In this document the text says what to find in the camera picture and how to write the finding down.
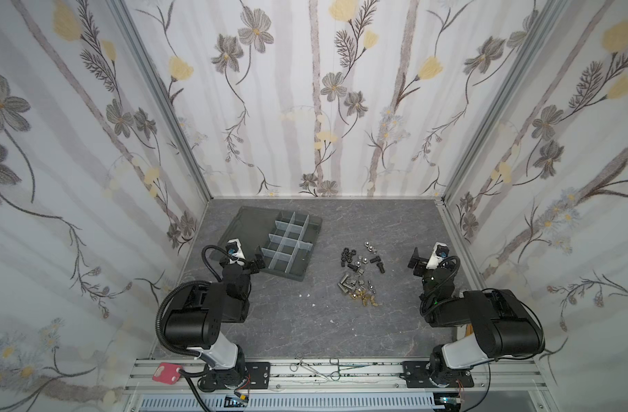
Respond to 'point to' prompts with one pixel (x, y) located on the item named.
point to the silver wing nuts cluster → (346, 283)
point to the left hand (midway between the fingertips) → (247, 245)
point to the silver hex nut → (366, 244)
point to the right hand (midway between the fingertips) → (434, 249)
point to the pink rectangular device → (167, 373)
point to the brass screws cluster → (364, 295)
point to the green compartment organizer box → (286, 239)
